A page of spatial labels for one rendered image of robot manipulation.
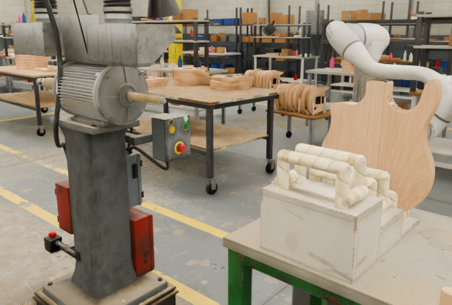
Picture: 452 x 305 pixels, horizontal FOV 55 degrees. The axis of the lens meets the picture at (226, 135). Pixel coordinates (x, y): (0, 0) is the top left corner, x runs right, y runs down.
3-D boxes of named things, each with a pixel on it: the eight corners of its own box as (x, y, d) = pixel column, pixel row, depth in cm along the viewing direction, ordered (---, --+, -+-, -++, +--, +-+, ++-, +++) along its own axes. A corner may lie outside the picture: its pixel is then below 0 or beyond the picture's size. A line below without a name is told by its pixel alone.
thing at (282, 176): (274, 190, 113) (274, 155, 111) (280, 186, 115) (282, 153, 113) (284, 193, 111) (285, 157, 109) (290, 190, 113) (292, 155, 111)
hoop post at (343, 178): (331, 207, 102) (334, 169, 100) (338, 203, 105) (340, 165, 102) (344, 211, 100) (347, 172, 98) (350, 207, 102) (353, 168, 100)
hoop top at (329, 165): (274, 161, 111) (275, 149, 111) (281, 159, 114) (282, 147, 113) (346, 178, 98) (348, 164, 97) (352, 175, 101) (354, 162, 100)
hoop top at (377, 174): (321, 169, 131) (321, 159, 130) (326, 167, 133) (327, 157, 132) (386, 184, 118) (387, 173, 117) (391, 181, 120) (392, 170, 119)
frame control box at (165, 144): (125, 167, 211) (122, 114, 205) (159, 157, 227) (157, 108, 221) (159, 178, 196) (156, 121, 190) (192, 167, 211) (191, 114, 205)
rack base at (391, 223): (288, 230, 129) (290, 201, 127) (317, 213, 141) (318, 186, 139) (379, 261, 112) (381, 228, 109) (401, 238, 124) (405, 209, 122)
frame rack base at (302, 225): (258, 248, 118) (259, 188, 114) (288, 229, 130) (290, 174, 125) (352, 285, 101) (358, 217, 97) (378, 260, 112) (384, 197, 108)
